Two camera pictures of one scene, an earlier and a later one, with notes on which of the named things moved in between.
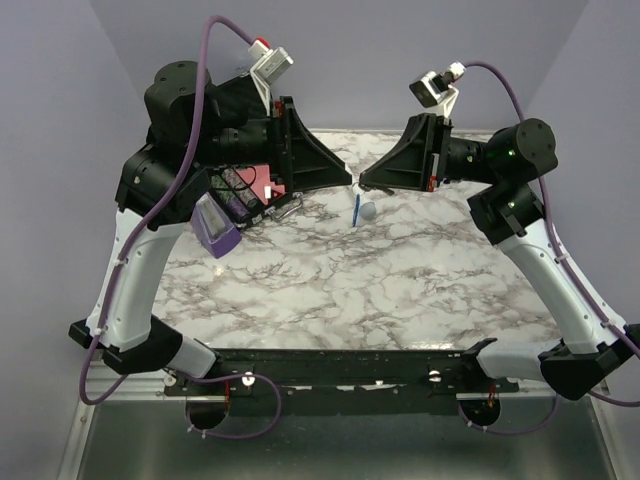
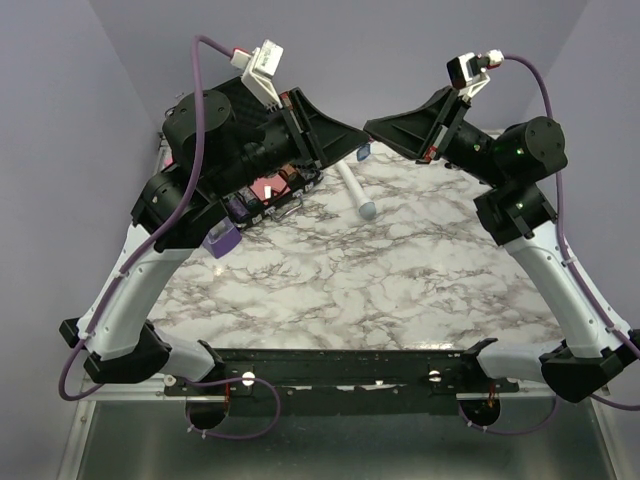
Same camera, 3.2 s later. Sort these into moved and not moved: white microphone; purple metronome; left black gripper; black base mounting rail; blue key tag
Moved: blue key tag; left black gripper
Not moved: white microphone; purple metronome; black base mounting rail
